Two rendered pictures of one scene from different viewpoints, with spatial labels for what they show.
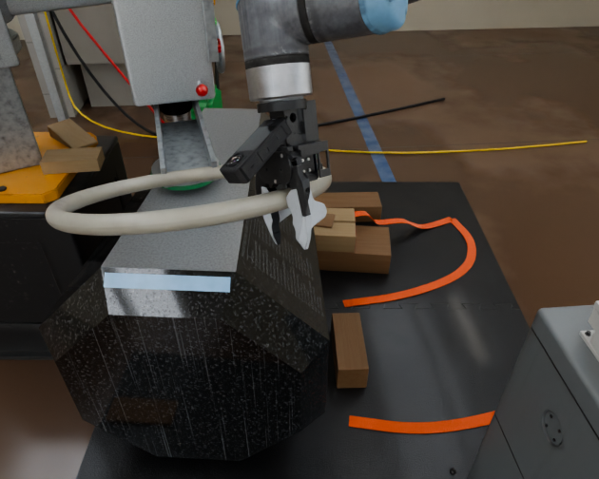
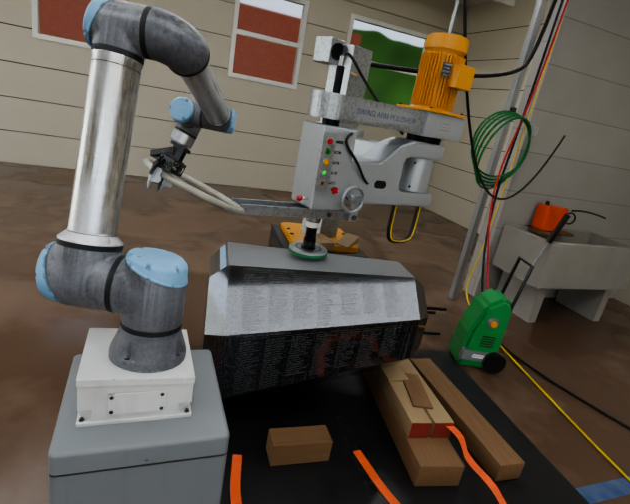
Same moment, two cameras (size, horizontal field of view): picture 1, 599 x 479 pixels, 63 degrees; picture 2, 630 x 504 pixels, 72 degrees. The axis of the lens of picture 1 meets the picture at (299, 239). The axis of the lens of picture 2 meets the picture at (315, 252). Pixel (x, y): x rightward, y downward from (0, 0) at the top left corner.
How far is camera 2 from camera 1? 195 cm
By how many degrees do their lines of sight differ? 65
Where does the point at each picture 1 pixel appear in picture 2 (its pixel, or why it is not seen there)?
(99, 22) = (523, 247)
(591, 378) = not seen: hidden behind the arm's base
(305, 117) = (178, 151)
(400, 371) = (293, 491)
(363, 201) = (496, 449)
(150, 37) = (302, 169)
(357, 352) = (288, 439)
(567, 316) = (200, 358)
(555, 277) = not seen: outside the picture
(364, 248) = (417, 445)
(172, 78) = (302, 191)
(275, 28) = not seen: hidden behind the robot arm
